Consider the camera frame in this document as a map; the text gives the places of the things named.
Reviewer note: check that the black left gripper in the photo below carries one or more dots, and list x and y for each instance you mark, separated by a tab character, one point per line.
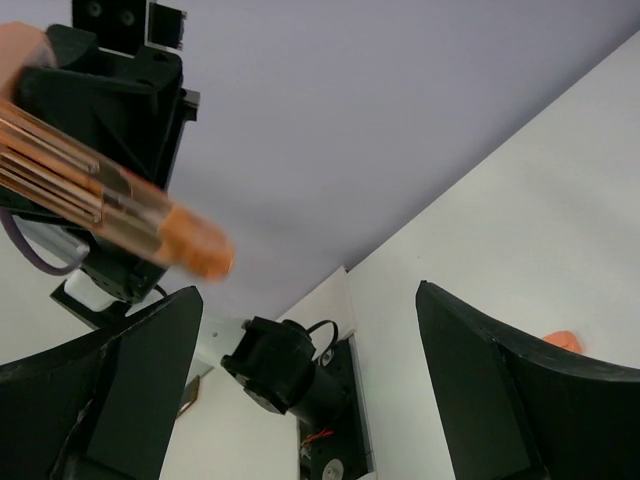
104	405

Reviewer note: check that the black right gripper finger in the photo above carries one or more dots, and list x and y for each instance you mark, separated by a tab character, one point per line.
513	406

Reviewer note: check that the orange highlighter cap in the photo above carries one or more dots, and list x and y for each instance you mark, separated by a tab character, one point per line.
566	340

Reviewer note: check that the orange highlighter pen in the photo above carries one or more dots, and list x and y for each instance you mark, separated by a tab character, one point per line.
83	186

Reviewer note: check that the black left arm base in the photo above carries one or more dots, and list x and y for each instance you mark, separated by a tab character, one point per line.
309	373

